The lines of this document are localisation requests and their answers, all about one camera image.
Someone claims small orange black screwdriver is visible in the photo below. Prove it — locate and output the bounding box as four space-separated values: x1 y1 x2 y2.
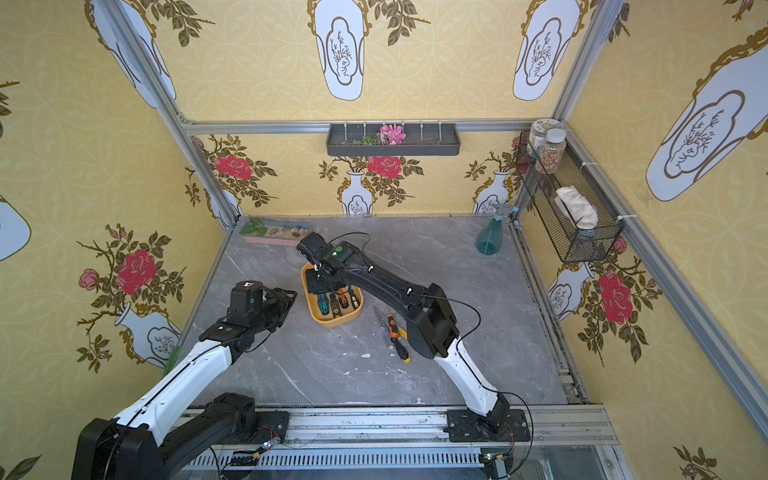
336 289 350 309

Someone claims green black screwdriver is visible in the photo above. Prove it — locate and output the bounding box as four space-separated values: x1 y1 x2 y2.
317 293 330 317

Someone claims yellow plastic storage box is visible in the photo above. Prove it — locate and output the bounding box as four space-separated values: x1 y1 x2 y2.
301 263 364 328

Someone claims large orange black screwdriver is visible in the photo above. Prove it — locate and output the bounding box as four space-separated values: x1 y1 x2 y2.
386 315 411 364

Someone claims black yellow small screwdriver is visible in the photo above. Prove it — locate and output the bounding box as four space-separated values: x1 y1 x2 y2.
346 287 361 311

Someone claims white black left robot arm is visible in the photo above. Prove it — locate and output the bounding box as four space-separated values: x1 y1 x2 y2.
72 281 297 479

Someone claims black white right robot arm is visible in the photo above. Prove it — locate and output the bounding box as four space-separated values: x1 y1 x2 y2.
297 232 510 430

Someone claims pink artificial flower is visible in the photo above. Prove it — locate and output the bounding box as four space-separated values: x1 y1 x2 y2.
377 124 407 145

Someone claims teal spray bottle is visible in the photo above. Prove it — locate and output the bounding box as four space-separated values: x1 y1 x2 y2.
475 204 519 256

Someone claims jar with white lid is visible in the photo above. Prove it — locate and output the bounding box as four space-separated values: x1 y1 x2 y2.
536 128 567 174

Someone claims beige cloth bundle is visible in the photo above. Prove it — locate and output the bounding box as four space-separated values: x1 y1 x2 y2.
555 186 599 230

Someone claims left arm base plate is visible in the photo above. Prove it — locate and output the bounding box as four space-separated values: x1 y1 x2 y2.
239 410 290 444

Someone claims grey wall shelf tray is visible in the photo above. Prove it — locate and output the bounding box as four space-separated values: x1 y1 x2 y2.
326 121 462 157

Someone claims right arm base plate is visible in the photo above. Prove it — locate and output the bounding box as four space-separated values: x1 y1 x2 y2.
443 409 532 443

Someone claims black wire wall basket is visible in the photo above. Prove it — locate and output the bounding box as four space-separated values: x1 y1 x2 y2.
516 132 624 263

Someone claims aluminium corner post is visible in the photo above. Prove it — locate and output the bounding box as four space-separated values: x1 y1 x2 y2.
93 1 239 230

